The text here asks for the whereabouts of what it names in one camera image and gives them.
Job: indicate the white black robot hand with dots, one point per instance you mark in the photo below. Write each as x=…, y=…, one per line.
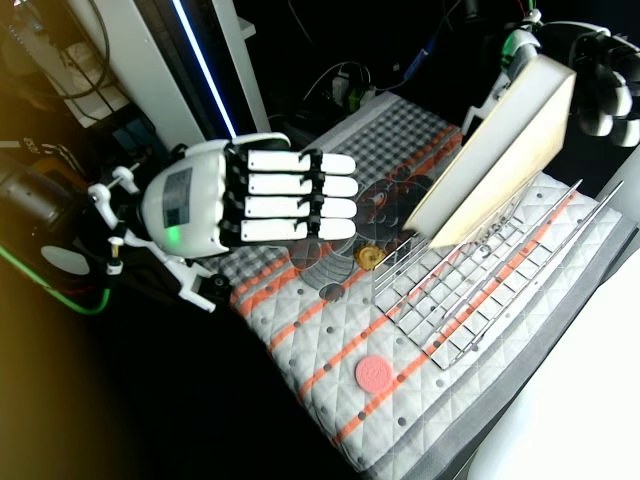
x=610, y=100
x=185, y=200

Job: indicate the white robot body column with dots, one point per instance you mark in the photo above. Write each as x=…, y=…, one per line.
x=150, y=60

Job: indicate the white power plug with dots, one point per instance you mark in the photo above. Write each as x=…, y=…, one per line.
x=341, y=86

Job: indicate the yellow toy butter cookie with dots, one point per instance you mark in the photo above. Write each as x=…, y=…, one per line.
x=370, y=257

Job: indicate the green plug block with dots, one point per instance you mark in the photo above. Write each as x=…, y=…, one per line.
x=356, y=98

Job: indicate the pink toy sandwich cookie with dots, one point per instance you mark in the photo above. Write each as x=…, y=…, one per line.
x=373, y=373

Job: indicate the grey bear print quilt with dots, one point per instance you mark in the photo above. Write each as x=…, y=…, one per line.
x=450, y=390

